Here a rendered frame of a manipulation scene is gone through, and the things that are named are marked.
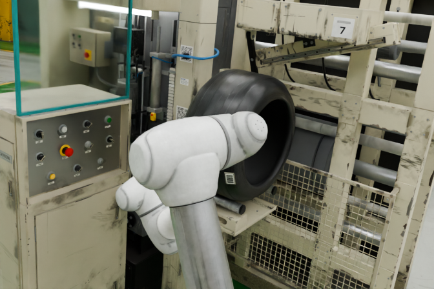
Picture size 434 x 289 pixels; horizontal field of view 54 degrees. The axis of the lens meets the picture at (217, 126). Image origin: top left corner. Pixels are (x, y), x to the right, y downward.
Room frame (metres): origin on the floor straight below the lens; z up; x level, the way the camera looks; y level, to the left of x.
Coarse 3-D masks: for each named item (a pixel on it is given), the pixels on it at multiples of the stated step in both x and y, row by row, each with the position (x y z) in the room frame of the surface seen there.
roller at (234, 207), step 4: (216, 196) 1.75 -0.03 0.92; (220, 196) 1.74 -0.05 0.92; (216, 200) 1.73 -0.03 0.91; (220, 200) 1.73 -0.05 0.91; (224, 200) 1.72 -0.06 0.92; (228, 200) 1.72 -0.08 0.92; (232, 200) 1.72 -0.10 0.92; (220, 204) 1.72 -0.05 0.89; (224, 204) 1.71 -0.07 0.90; (228, 204) 1.70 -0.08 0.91; (232, 204) 1.69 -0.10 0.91; (236, 204) 1.68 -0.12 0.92; (240, 204) 1.68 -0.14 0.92; (228, 208) 1.70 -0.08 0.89; (232, 208) 1.68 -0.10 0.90; (236, 208) 1.67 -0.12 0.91; (240, 208) 1.66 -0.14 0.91; (244, 208) 1.68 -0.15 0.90; (236, 212) 1.67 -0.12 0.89; (240, 212) 1.66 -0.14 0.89
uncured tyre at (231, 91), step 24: (240, 72) 1.86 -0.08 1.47; (216, 96) 1.71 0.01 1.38; (240, 96) 1.67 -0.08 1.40; (264, 96) 1.72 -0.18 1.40; (288, 96) 1.89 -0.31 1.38; (264, 120) 2.12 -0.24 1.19; (288, 120) 1.95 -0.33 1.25; (264, 144) 2.08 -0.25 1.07; (288, 144) 1.94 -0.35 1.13; (240, 168) 1.61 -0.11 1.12; (264, 168) 1.99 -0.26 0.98; (216, 192) 1.71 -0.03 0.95; (240, 192) 1.65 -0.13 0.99
